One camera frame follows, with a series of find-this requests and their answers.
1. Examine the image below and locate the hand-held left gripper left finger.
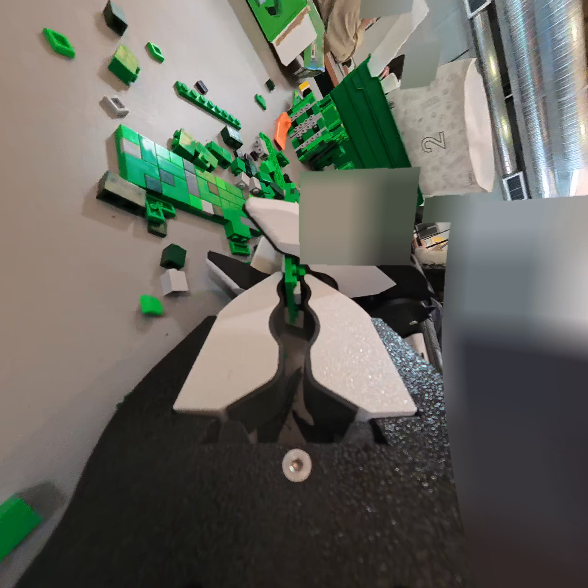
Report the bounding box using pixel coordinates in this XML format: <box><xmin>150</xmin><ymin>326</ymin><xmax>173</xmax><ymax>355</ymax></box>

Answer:
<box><xmin>173</xmin><ymin>272</ymin><xmax>288</xmax><ymax>444</ymax></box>

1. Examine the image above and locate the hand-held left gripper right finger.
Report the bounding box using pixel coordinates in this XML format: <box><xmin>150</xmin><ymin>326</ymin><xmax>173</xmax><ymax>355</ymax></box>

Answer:
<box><xmin>301</xmin><ymin>274</ymin><xmax>419</xmax><ymax>444</ymax></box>

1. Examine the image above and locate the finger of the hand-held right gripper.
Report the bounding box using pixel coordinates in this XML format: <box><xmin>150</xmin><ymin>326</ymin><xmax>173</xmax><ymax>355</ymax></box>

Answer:
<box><xmin>205</xmin><ymin>250</ymin><xmax>276</xmax><ymax>297</ymax></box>
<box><xmin>243</xmin><ymin>197</ymin><xmax>397</xmax><ymax>298</ymax></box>

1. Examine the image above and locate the large green brick plate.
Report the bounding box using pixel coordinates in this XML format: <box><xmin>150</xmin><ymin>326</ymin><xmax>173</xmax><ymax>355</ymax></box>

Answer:
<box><xmin>281</xmin><ymin>255</ymin><xmax>307</xmax><ymax>330</ymax></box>

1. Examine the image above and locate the grey desk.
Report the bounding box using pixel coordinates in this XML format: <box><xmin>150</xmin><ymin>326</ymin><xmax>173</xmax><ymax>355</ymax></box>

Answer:
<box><xmin>0</xmin><ymin>0</ymin><xmax>350</xmax><ymax>586</ymax></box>

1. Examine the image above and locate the small grey brick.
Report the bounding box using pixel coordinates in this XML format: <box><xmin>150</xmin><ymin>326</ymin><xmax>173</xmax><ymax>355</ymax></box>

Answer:
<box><xmin>159</xmin><ymin>269</ymin><xmax>190</xmax><ymax>297</ymax></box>

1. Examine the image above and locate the small dark green brick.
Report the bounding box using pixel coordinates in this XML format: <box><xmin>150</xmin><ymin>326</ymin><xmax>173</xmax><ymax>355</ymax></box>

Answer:
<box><xmin>159</xmin><ymin>243</ymin><xmax>187</xmax><ymax>271</ymax></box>

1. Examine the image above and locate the orange brick separator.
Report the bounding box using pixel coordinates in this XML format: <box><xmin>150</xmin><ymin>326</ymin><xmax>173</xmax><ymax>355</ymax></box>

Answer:
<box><xmin>274</xmin><ymin>112</ymin><xmax>293</xmax><ymax>150</ymax></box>

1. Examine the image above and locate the built green brick structure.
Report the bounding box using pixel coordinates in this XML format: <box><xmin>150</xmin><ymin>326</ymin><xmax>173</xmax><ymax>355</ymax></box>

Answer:
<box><xmin>287</xmin><ymin>89</ymin><xmax>351</xmax><ymax>170</ymax></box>

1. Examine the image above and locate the green mosaic tile panel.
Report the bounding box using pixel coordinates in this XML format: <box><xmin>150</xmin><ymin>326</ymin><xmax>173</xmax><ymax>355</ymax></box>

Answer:
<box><xmin>114</xmin><ymin>123</ymin><xmax>267</xmax><ymax>242</ymax></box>

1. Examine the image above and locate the dark green long brick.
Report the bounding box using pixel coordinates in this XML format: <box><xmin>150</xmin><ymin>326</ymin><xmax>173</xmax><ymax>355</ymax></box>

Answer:
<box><xmin>95</xmin><ymin>170</ymin><xmax>150</xmax><ymax>214</ymax></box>

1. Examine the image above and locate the long green brick plate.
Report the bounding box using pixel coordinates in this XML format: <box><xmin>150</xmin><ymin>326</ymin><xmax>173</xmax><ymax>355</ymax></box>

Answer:
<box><xmin>175</xmin><ymin>81</ymin><xmax>242</xmax><ymax>130</ymax></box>

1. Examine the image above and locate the green storage bin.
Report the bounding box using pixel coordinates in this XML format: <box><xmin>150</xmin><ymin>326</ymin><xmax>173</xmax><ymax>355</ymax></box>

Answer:
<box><xmin>329</xmin><ymin>56</ymin><xmax>413</xmax><ymax>171</ymax></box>

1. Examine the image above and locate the printed white paper bag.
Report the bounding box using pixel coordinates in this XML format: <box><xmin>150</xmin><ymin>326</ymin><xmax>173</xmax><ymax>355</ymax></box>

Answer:
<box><xmin>387</xmin><ymin>57</ymin><xmax>497</xmax><ymax>197</ymax></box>

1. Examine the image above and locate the green brick set box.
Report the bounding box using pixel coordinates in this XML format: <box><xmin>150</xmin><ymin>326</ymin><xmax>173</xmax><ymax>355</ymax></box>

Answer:
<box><xmin>245</xmin><ymin>0</ymin><xmax>328</xmax><ymax>78</ymax></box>

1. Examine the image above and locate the bright green brick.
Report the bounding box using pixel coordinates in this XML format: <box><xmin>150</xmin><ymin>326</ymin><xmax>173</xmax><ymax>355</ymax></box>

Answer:
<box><xmin>0</xmin><ymin>493</ymin><xmax>43</xmax><ymax>565</ymax></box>

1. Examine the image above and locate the silver ventilation duct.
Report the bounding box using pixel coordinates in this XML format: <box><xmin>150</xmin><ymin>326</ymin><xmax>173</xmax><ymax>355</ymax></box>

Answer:
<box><xmin>469</xmin><ymin>0</ymin><xmax>588</xmax><ymax>200</ymax></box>

